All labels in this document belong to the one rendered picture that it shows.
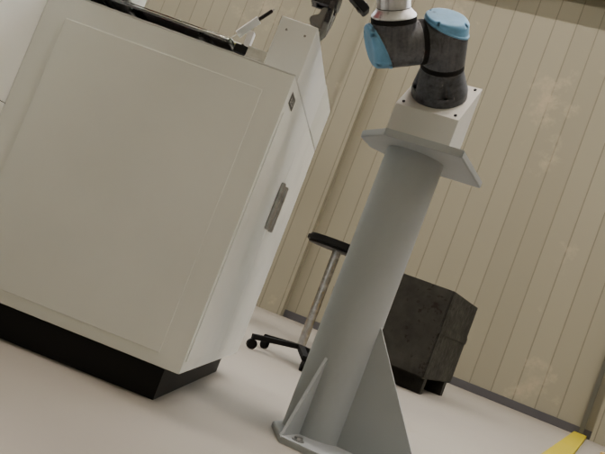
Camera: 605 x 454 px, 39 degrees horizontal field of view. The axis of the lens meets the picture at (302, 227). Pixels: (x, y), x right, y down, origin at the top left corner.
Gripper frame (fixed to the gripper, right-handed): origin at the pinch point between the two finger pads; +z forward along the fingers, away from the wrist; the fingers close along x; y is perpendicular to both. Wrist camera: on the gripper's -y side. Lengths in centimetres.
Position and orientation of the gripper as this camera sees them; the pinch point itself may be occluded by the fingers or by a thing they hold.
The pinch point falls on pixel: (322, 37)
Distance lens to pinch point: 252.6
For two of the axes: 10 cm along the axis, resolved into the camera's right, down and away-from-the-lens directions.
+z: -3.6, 9.3, -0.6
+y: -9.3, -3.5, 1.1
